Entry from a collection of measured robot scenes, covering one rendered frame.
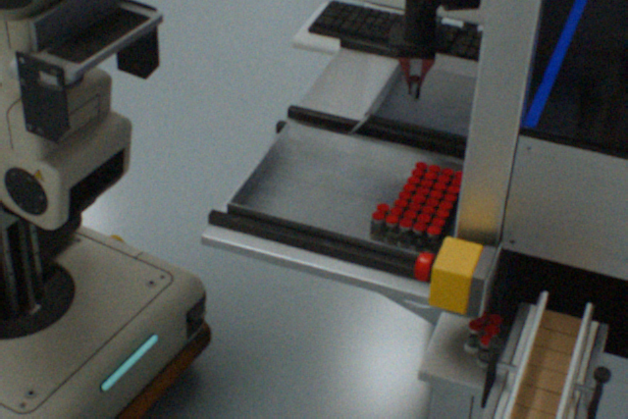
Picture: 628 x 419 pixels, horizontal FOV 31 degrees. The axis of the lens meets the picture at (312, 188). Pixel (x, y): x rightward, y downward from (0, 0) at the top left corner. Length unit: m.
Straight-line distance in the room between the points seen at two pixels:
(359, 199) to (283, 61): 2.16
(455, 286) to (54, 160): 0.88
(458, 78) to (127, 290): 0.91
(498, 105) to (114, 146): 0.95
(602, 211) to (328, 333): 1.48
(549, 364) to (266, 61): 2.59
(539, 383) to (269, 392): 1.31
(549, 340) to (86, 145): 0.97
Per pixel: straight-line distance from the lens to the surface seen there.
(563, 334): 1.61
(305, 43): 2.47
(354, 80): 2.19
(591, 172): 1.49
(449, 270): 1.52
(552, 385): 1.54
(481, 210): 1.56
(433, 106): 2.13
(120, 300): 2.59
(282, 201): 1.86
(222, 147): 3.54
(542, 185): 1.52
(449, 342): 1.64
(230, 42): 4.11
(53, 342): 2.51
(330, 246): 1.74
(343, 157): 1.97
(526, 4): 1.40
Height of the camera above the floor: 2.01
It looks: 36 degrees down
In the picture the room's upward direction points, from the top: 2 degrees clockwise
